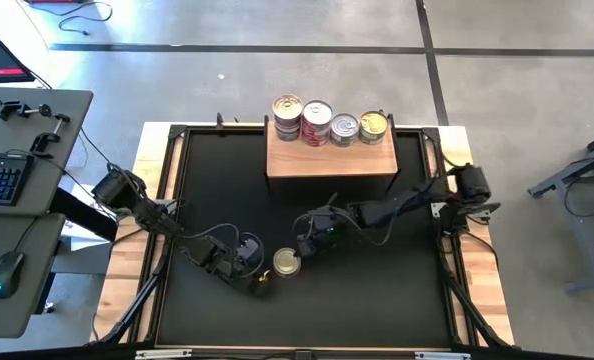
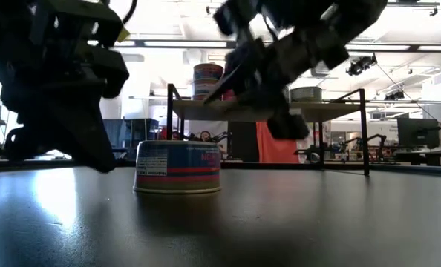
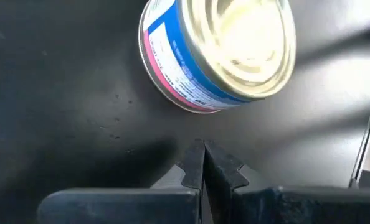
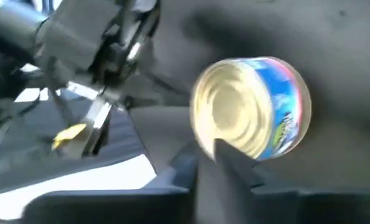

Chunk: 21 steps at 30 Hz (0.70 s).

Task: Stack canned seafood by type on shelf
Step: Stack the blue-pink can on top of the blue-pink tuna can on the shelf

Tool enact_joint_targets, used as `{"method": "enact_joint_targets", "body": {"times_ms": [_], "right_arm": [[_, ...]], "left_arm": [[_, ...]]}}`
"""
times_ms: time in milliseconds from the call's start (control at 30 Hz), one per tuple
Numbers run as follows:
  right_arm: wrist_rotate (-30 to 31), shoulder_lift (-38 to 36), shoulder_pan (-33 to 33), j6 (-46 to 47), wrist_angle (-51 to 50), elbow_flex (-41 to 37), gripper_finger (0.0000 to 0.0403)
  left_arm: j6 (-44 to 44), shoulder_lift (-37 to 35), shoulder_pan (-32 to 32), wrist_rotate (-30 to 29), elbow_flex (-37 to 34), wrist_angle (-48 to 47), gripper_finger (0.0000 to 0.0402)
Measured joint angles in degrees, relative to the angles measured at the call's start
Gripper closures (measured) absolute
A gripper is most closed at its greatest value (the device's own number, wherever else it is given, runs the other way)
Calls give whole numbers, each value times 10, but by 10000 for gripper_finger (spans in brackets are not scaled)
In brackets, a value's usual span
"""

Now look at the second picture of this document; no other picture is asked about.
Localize thin ceiling light strip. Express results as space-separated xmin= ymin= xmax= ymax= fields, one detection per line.
xmin=128 ymin=95 xmax=194 ymax=101

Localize blue partition screen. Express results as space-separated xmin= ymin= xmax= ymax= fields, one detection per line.
xmin=102 ymin=118 xmax=160 ymax=160

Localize colourful poster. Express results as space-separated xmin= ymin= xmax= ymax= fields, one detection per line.
xmin=297 ymin=122 xmax=324 ymax=151

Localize black monitor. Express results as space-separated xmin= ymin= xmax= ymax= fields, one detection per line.
xmin=396 ymin=117 xmax=440 ymax=150

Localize black panel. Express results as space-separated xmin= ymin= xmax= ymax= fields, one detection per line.
xmin=226 ymin=121 xmax=258 ymax=163

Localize red cloth banner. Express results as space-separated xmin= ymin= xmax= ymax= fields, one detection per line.
xmin=256 ymin=122 xmax=300 ymax=164

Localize small black ceiling device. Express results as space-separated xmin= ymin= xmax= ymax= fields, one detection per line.
xmin=383 ymin=90 xmax=406 ymax=101

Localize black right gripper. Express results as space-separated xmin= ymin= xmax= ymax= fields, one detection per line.
xmin=203 ymin=0 xmax=389 ymax=141

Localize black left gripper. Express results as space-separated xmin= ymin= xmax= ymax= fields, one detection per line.
xmin=0 ymin=0 xmax=131 ymax=174

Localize wooden shelf with black legs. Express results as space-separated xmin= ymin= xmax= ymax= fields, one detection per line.
xmin=166 ymin=83 xmax=370 ymax=177

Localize black ceiling spotlights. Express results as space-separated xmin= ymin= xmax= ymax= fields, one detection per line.
xmin=345 ymin=54 xmax=378 ymax=78

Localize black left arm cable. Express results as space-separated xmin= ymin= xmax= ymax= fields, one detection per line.
xmin=120 ymin=0 xmax=138 ymax=25

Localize white cloth backdrop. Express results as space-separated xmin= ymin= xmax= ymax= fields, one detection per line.
xmin=188 ymin=120 xmax=229 ymax=142

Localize dark desk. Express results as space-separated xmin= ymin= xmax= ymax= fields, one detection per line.
xmin=393 ymin=149 xmax=441 ymax=167

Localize yellow tape tag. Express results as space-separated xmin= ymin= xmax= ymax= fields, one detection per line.
xmin=116 ymin=27 xmax=131 ymax=43

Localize ceiling track light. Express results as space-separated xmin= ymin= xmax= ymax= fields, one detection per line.
xmin=386 ymin=1 xmax=441 ymax=9

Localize silver-lidded seafood can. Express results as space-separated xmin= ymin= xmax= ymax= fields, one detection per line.
xmin=132 ymin=139 xmax=223 ymax=195

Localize black beam with light strips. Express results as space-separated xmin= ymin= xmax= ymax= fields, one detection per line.
xmin=86 ymin=39 xmax=441 ymax=53

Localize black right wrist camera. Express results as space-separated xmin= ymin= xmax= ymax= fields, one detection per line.
xmin=212 ymin=0 xmax=268 ymax=38

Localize gold-lidded albacore tuna can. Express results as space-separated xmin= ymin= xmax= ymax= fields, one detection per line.
xmin=289 ymin=85 xmax=324 ymax=104

